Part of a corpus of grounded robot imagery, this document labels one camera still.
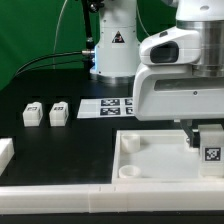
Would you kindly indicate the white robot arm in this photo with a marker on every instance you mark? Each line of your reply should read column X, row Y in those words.
column 197, row 39

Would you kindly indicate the white obstacle wall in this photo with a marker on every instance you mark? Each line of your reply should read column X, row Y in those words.
column 6, row 153
column 147, row 197

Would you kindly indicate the white square tabletop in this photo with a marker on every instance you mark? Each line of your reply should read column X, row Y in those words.
column 144, row 156

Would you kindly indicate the white front obstacle wall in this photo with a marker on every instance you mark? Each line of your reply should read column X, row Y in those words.
column 147, row 197

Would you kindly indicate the white left obstacle wall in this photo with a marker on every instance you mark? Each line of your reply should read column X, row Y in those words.
column 6, row 153

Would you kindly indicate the white sheet with tags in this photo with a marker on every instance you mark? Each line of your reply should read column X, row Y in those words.
column 105, row 107

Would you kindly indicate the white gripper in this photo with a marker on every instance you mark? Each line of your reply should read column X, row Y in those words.
column 172, row 92

